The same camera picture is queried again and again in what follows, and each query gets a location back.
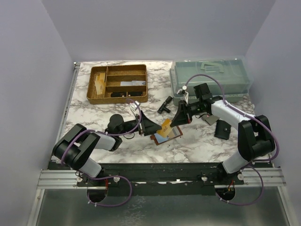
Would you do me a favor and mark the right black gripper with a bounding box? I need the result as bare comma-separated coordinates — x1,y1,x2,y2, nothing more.
170,100,203,127

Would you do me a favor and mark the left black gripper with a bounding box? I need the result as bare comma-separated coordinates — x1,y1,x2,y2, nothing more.
118,110,162,136

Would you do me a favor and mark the blue credit card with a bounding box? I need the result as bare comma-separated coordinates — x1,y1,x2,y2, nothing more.
154,133,169,144

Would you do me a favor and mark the brown leather card holder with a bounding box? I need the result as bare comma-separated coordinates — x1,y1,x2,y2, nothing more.
150,126,183,145

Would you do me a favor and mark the tan credit card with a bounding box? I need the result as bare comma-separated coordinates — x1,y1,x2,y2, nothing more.
157,119,172,138

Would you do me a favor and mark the gold card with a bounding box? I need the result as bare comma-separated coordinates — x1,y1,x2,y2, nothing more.
95,73,106,95

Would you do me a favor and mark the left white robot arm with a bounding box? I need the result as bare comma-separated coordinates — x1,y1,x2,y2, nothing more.
52,113,162,186

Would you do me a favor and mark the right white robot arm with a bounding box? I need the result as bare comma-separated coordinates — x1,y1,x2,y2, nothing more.
170,83,275,185

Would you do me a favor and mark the grey card wallet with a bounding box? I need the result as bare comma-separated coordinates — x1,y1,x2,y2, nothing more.
202,115,219,125

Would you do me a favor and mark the white card in tray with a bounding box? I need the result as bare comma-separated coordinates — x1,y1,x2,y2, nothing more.
120,81,146,86

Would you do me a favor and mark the black T-shaped pipe fitting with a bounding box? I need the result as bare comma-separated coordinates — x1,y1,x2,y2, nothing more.
157,96,173,114

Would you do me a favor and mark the black item in tray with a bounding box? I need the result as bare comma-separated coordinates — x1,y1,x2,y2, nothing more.
110,91,143,97

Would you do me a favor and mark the black snap wallet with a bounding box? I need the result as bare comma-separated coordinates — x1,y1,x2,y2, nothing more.
214,119,231,140

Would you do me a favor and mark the brown cork organizer tray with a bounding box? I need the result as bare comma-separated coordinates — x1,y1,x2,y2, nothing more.
87,64,148,105

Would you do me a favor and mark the clear lidded plastic box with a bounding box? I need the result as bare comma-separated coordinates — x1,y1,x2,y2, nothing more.
170,56,253,106

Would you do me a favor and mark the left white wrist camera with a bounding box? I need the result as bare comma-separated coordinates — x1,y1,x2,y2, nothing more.
127,99,140,115

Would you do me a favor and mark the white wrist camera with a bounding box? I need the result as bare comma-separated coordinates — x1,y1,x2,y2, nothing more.
127,99,140,115
177,85,189,103

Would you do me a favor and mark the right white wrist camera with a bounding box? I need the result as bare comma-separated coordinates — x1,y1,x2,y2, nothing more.
177,85,189,103

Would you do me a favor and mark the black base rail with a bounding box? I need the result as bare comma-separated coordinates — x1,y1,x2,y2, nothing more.
48,162,244,196

